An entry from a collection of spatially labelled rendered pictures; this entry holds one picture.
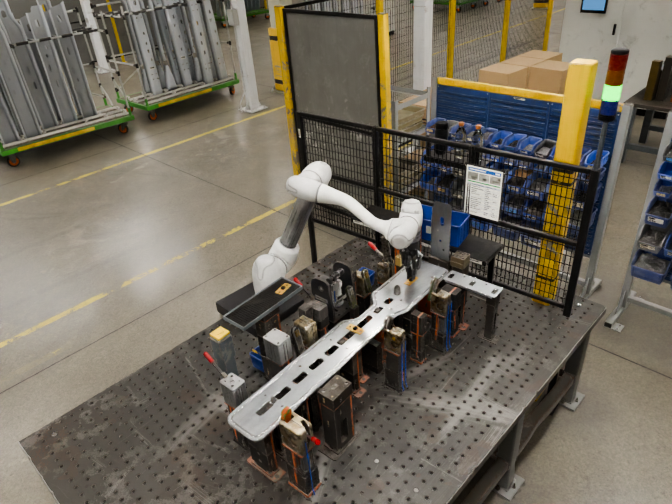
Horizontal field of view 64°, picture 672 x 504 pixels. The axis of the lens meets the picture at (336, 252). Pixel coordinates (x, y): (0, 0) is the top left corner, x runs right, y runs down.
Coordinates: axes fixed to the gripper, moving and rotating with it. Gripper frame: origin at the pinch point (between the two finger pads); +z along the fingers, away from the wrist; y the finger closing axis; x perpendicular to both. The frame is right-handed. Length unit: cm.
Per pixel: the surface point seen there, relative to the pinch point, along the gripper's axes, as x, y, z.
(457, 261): 23.5, 13.4, 0.5
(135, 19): 303, -711, -43
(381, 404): -54, 19, 35
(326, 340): -60, -6, 5
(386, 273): -2.7, -13.4, 3.5
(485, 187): 54, 11, -29
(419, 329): -21.8, 18.9, 12.6
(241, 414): -112, -5, 5
